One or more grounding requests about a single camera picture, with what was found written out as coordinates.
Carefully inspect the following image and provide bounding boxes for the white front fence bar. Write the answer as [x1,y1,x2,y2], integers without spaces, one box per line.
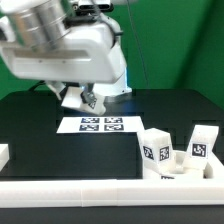
[0,179,224,208]

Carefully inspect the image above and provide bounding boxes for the white marker sheet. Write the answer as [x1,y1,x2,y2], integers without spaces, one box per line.
[57,116,144,134]

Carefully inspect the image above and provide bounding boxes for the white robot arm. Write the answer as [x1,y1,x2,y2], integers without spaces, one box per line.
[0,0,126,102]

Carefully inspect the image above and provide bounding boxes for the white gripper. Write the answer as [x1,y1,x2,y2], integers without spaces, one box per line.
[0,22,126,104]

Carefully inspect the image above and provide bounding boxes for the white left fence bar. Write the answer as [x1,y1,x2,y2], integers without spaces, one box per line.
[0,144,9,171]

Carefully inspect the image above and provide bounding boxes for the black cables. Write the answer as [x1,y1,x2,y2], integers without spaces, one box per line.
[27,79,48,92]

